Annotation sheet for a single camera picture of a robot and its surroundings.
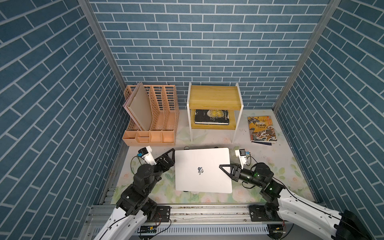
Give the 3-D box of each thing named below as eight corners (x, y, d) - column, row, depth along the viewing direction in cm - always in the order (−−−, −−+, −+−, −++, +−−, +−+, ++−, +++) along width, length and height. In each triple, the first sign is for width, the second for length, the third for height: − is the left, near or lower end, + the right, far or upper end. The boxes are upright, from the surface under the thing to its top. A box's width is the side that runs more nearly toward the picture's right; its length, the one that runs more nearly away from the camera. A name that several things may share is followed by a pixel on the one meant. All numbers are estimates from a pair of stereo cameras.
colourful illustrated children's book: (252, 145, 103) (254, 142, 100) (245, 118, 119) (246, 115, 116) (279, 145, 103) (282, 142, 100) (269, 118, 119) (270, 115, 116)
